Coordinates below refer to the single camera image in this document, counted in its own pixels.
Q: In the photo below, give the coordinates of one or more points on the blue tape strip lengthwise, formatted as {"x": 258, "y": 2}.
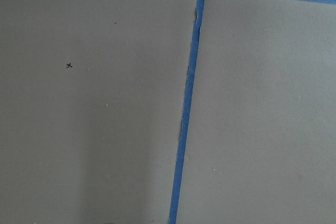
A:
{"x": 185, "y": 119}

